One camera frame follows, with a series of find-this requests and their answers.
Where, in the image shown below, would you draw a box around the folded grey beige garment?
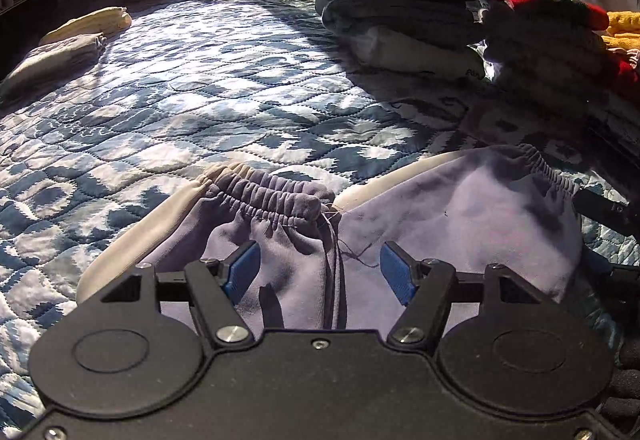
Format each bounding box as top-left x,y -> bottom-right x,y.
1,33 -> 105,102

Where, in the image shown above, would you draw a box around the dark folded clothes stack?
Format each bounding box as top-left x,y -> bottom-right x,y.
480,0 -> 615,113

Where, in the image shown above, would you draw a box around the folded dark grey garment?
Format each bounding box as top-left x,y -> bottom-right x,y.
314,0 -> 484,50

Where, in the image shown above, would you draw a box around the purple sweatpants with beige stripe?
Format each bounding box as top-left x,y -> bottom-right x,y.
76,145 -> 582,334

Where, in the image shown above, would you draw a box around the folded white panda garment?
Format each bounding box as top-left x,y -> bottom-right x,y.
348,27 -> 485,80

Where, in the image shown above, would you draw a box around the red green knit hat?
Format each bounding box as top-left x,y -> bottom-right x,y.
503,0 -> 608,31

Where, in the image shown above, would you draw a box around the folded cream yellow garment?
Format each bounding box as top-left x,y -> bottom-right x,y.
39,6 -> 132,45

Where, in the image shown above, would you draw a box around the blue white quilted bedspread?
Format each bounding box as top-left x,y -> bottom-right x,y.
1,0 -> 639,437

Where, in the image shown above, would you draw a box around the red folded garment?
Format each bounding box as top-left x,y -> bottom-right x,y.
608,48 -> 639,88

